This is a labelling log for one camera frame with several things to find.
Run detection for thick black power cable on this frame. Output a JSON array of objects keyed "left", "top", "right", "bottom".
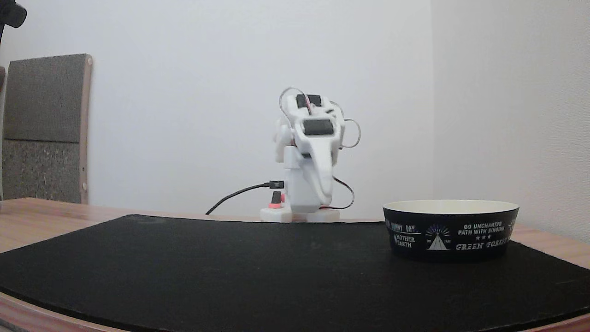
[{"left": 205, "top": 181, "right": 285, "bottom": 215}]

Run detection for grey fabric panel wooden edge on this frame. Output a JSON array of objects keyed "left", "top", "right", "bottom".
[{"left": 2, "top": 54, "right": 93, "bottom": 204}]

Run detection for dark printed paper bowl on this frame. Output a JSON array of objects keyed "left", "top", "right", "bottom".
[{"left": 383, "top": 199, "right": 520, "bottom": 263}]

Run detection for black camera device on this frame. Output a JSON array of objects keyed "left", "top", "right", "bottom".
[{"left": 0, "top": 0, "right": 27, "bottom": 29}]

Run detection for black desk mat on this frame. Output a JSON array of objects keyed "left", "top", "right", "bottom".
[{"left": 0, "top": 214, "right": 590, "bottom": 332}]

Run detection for thin red black base wire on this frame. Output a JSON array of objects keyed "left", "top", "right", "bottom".
[{"left": 322, "top": 176, "right": 355, "bottom": 211}]

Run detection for thin looped servo wire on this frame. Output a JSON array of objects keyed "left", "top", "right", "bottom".
[{"left": 340, "top": 118, "right": 361, "bottom": 149}]

